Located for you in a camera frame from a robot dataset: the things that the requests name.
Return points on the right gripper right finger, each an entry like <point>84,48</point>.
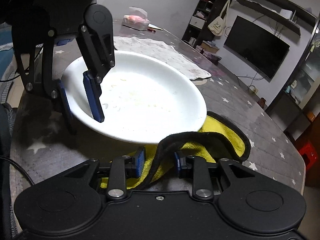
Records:
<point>195,168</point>

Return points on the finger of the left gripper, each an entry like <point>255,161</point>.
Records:
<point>95,41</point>
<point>54,87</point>

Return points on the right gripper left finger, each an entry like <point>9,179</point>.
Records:
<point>124,167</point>

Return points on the yellow grey microfiber cloth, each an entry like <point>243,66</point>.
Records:
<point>218,138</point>

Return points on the white ceramic bowl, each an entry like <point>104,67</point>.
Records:
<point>143,99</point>

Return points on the white patterned towel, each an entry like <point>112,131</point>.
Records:
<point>163,52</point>

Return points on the tissue pack in plastic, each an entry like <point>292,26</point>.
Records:
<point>137,19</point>

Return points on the white paper sheet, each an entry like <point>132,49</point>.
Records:
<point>154,27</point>

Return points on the stack of boxes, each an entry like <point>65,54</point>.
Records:
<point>209,50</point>

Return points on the glass door cabinet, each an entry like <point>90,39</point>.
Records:
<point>297,104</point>

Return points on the red plastic stool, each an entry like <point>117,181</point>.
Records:
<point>308,153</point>

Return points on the canvas tote bag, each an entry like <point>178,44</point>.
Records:
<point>218,24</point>

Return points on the black flat television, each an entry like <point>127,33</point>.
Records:
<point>249,43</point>

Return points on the black wall bookshelf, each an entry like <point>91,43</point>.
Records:
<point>205,12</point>

